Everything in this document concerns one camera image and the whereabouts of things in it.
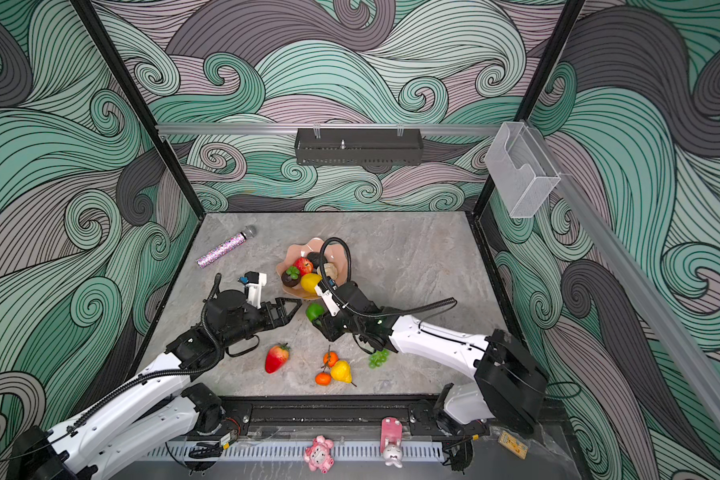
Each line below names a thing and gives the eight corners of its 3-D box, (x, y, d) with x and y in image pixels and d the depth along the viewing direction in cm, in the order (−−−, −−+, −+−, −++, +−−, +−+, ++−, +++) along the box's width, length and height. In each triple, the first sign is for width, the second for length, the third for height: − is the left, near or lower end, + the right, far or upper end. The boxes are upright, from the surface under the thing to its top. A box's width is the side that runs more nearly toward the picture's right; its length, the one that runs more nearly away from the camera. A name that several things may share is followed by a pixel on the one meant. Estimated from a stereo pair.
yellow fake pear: (330, 383, 81) (330, 379, 77) (331, 365, 84) (330, 360, 81) (352, 383, 81) (352, 379, 77) (352, 365, 84) (352, 360, 81)
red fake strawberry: (265, 373, 82) (262, 368, 79) (270, 348, 87) (267, 342, 84) (286, 373, 82) (283, 368, 79) (290, 348, 87) (287, 342, 84)
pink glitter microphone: (198, 266, 106) (193, 260, 103) (253, 230, 118) (251, 223, 115) (203, 272, 104) (199, 266, 101) (259, 235, 116) (257, 228, 113)
